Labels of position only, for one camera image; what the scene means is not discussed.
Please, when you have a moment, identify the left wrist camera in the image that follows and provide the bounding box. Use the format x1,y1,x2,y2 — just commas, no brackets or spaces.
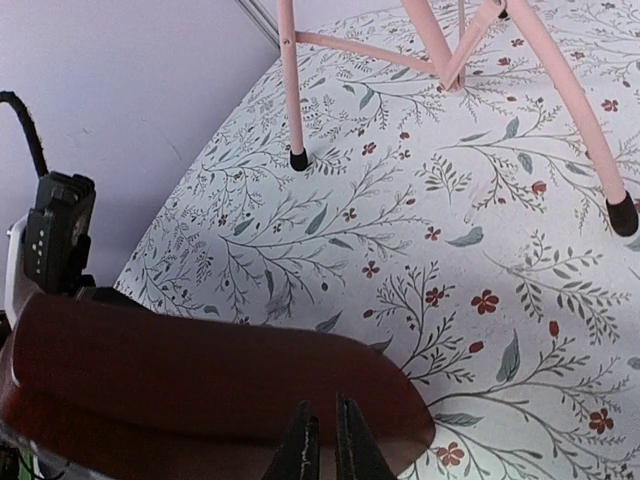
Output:
4,172,96,326

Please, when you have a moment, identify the brown wooden metronome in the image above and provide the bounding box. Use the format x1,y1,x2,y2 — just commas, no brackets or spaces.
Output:
1,294,435,479

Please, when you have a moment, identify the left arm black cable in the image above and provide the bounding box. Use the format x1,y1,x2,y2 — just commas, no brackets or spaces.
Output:
0,90,51,179

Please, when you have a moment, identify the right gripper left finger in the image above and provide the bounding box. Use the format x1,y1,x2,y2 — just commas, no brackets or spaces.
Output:
262,401,320,480

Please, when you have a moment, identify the pink music stand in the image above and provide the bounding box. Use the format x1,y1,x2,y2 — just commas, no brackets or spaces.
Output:
277,0,639,237

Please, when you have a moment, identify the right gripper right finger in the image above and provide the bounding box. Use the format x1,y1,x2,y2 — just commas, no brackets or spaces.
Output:
335,393,395,480

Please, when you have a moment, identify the left metal frame post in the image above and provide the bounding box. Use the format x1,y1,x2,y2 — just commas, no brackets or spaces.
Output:
236,0,280,50

